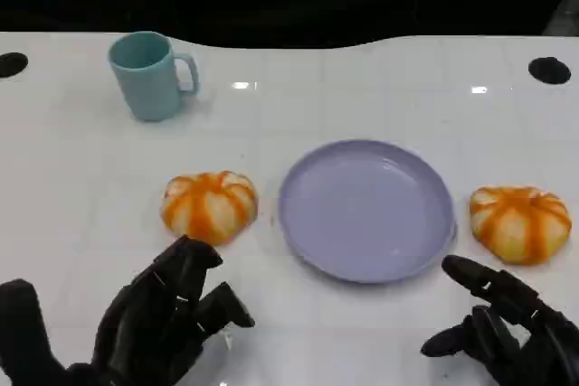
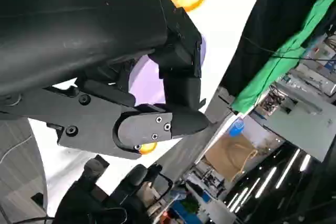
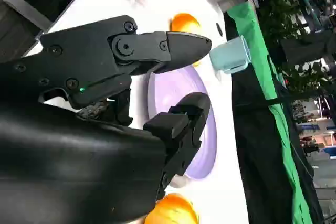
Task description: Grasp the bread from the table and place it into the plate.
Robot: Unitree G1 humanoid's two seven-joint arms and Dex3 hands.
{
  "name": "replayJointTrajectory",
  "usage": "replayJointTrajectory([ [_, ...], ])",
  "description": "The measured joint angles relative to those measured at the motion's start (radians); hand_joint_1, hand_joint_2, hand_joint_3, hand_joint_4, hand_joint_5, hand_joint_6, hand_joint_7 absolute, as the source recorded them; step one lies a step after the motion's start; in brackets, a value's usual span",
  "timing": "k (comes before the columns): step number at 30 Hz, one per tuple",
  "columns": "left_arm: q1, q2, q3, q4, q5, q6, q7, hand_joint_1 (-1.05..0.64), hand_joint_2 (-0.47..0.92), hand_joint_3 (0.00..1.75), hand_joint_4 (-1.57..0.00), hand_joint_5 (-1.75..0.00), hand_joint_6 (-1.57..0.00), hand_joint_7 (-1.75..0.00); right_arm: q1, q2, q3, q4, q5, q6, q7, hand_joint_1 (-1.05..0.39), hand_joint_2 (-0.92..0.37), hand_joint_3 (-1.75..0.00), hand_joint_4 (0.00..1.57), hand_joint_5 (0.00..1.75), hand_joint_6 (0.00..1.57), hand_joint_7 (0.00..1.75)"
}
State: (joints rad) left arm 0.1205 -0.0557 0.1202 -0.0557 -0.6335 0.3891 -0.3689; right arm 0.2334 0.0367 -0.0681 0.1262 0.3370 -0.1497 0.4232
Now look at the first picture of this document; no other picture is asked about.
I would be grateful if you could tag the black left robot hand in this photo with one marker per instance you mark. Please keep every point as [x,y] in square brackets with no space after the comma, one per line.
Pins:
[140,313]

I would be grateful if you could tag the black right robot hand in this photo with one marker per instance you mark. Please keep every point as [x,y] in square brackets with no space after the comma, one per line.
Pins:
[534,336]

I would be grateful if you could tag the orange and white toy bread roll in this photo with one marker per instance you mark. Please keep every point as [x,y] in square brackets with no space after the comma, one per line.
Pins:
[520,223]
[208,207]

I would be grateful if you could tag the lilac plate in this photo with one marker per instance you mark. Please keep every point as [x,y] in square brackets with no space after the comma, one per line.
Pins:
[366,209]

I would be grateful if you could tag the pale green mug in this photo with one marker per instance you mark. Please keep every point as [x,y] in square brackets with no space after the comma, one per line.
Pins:
[145,83]

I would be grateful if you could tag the grey background object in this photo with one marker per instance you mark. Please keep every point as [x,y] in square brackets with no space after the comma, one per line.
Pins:
[565,11]

